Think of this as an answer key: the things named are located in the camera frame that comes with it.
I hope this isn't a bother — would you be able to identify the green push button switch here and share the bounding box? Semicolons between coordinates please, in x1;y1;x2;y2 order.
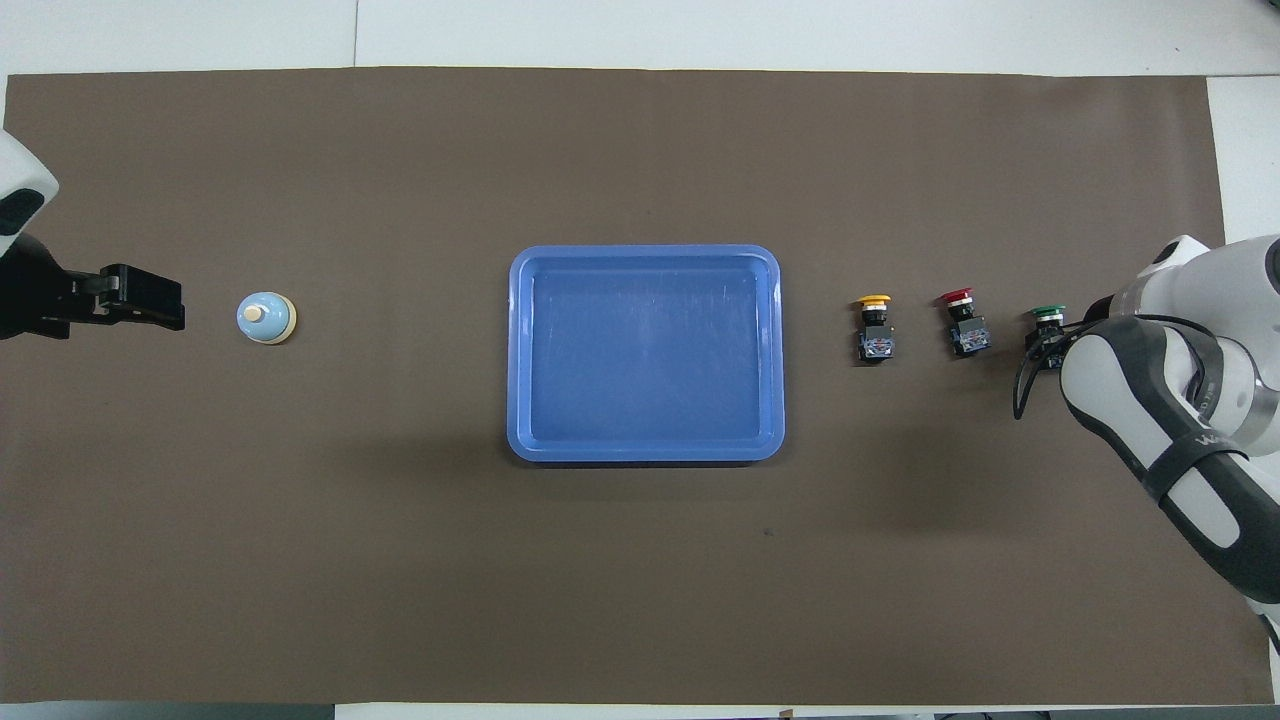
1028;305;1067;371

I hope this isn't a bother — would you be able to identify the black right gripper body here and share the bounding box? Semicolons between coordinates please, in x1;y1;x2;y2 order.
1062;295;1113;336

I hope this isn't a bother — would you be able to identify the light blue call bell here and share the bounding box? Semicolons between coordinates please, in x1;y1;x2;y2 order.
236;291;298;346

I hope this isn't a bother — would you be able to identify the red push button switch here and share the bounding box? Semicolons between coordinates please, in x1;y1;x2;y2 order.
938;288;991;358

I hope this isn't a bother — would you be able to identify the blue plastic tray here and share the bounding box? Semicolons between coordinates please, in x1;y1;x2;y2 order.
507;244;786;464

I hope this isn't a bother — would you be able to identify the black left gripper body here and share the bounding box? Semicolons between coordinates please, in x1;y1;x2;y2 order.
0;235;181;341

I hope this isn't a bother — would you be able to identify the yellow push button switch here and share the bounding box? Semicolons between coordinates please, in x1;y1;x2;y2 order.
856;293;898;365

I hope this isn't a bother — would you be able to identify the brown table mat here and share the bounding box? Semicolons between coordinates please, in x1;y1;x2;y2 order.
0;66;1266;706

